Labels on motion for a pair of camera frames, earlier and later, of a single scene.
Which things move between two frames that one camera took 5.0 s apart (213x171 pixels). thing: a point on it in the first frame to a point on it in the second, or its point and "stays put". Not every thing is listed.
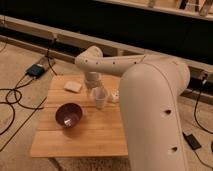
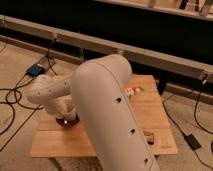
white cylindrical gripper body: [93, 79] to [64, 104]
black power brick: [192, 141] stays put
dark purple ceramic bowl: [68, 114] stays put
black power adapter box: [35, 71] stays put
